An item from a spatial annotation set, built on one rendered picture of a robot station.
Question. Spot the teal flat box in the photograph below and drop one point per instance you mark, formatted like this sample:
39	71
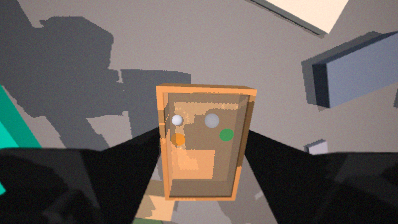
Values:
14	132

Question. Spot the orange wooden ball-in-hole puzzle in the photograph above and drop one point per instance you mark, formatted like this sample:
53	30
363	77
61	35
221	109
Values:
203	135

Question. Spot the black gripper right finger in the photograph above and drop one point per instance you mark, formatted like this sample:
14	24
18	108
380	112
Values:
299	186

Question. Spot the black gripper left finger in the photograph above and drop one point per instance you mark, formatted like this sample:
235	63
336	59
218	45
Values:
113	180

